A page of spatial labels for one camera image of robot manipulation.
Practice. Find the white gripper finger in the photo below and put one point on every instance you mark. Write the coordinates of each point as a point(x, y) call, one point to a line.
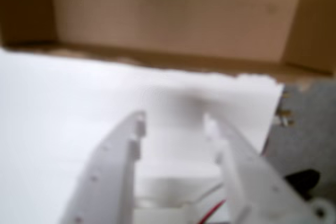
point(257, 195)
point(110, 171)

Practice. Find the brown cardboard box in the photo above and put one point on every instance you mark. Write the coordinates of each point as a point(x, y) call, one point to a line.
point(168, 16)

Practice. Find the black rounded object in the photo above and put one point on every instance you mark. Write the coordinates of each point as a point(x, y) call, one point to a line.
point(302, 182)

